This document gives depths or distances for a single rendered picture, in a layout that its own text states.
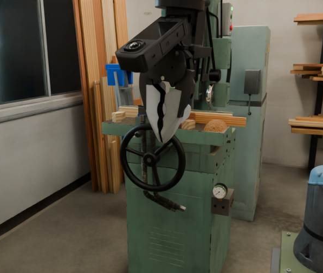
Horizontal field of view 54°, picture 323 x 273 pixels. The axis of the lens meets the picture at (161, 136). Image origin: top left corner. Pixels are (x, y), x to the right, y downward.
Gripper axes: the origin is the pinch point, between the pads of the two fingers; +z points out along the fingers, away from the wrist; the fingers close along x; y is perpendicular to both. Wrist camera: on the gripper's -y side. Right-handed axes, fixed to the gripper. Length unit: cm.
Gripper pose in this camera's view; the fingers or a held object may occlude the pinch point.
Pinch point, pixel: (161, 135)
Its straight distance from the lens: 49.9
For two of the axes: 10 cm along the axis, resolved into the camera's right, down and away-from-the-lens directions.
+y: 5.5, -2.1, 8.1
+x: -8.3, -2.3, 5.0
